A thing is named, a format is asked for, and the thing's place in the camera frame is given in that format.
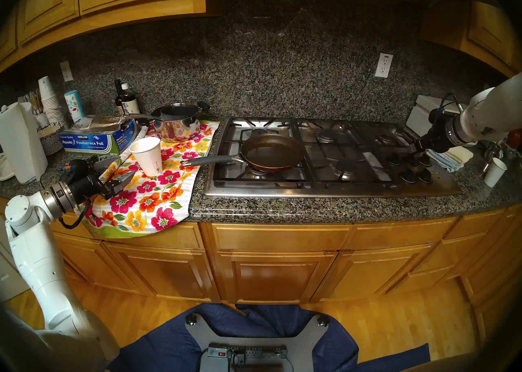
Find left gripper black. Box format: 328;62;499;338
71;156;136;205

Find stainless steel gas cooktop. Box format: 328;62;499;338
203;117;463;198

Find blue moving blanket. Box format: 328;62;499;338
108;303;431;372

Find white paper towel roll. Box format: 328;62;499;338
0;102;48;184

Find wooden base cabinet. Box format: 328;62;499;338
0;196;522;343

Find black cast iron grate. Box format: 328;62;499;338
369;122;425;152
292;118;398;184
212;118;304;182

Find white wall outlet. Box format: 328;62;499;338
374;53;394;78

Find woven basket bowl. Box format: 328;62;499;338
39;125;64;156

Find stack of paper cups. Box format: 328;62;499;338
38;76;66;127

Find leaf patterned cup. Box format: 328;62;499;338
64;90;85;122

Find yellow folded towel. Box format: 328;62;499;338
445;146;474;166

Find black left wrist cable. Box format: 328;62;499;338
58;198;91;230

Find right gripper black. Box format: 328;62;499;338
410;110;455;163

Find black power strip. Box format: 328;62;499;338
208;345;288;359

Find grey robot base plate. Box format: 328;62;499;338
186;313;330;372

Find red nonstick frying pan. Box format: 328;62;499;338
181;134;306;173

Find wooden chopsticks bundle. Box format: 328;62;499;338
27;90;43;115

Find floral kitchen towel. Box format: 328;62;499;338
82;121;221;238

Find white paper cup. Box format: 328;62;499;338
484;157;508;188
129;136;164;177

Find blue striped folded towel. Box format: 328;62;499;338
427;149;465;173

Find labelled bottle white cap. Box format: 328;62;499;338
119;83;140;116

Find blue foil box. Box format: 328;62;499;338
59;115;137;156

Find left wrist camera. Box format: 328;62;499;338
61;160;91;180

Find white toaster oven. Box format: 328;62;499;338
406;95;469;137

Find stainless steel saucepan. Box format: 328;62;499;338
124;103;210;143

